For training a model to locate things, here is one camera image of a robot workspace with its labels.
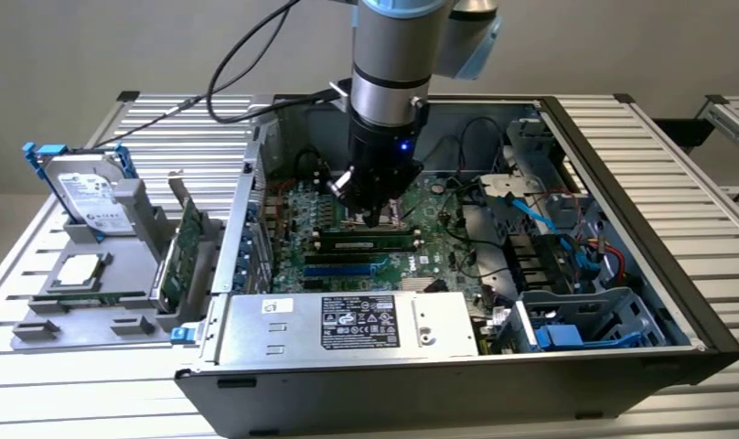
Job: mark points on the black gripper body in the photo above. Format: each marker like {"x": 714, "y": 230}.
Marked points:
{"x": 379, "y": 157}

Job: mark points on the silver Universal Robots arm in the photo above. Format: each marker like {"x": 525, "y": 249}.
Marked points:
{"x": 394, "y": 55}

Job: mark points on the installed green RAM stick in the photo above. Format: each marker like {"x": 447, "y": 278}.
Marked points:
{"x": 370, "y": 241}

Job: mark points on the CPU socket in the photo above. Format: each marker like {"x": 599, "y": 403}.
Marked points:
{"x": 375, "y": 212}

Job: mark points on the green motherboard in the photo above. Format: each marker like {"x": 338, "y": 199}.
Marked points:
{"x": 382, "y": 242}

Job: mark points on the blue expansion slot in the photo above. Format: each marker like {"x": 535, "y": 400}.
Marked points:
{"x": 339, "y": 271}

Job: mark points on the black open PC case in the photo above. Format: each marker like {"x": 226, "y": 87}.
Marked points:
{"x": 455, "y": 256}

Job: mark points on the silver power supply unit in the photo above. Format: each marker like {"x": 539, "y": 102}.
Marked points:
{"x": 344, "y": 327}

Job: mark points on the green graphics card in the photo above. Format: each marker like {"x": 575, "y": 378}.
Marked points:
{"x": 183, "y": 256}

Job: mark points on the blue plastic latch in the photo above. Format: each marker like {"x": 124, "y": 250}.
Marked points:
{"x": 181, "y": 333}

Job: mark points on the grey metal disk bay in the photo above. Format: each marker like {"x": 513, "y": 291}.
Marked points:
{"x": 583, "y": 315}

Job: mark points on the grey parts rack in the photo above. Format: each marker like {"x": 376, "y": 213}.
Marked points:
{"x": 109, "y": 274}

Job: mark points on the silver hard disk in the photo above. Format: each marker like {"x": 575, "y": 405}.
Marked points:
{"x": 85, "y": 192}

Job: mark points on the silver CPU chip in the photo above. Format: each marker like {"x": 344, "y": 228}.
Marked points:
{"x": 76, "y": 271}

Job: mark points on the blue disk carrier frame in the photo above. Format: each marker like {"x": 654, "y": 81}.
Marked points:
{"x": 43, "y": 169}

